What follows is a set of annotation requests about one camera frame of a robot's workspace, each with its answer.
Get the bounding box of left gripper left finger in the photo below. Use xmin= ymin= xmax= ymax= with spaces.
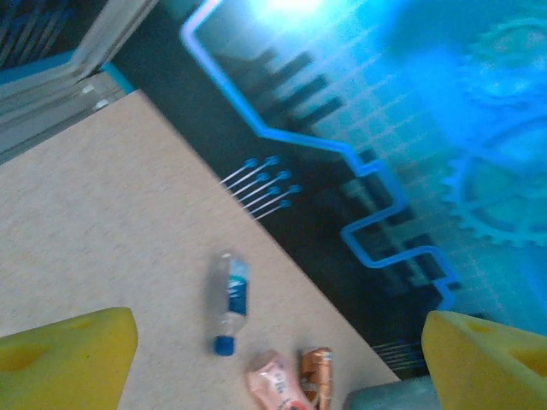
xmin=0 ymin=306 xmax=139 ymax=410

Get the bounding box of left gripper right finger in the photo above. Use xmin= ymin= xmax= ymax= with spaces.
xmin=421 ymin=309 xmax=547 ymax=410

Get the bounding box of blue-label bottle with blue cap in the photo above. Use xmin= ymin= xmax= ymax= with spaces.
xmin=211 ymin=251 xmax=252 ymax=358

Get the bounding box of pink plastic bottle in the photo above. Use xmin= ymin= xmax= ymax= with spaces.
xmin=245 ymin=348 xmax=317 ymax=410

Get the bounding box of clear plastic bin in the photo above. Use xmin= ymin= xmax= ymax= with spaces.
xmin=344 ymin=375 xmax=437 ymax=410

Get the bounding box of blue plastic bin liner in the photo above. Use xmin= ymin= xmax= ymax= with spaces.
xmin=344 ymin=375 xmax=437 ymax=410

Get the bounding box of copper-coloured plastic bottle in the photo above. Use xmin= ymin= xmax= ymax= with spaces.
xmin=297 ymin=346 xmax=335 ymax=410

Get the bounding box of aluminium left side rail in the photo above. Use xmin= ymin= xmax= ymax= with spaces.
xmin=0 ymin=72 xmax=126 ymax=166

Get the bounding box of aluminium left frame post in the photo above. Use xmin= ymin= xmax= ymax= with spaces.
xmin=72 ymin=0 xmax=160 ymax=83

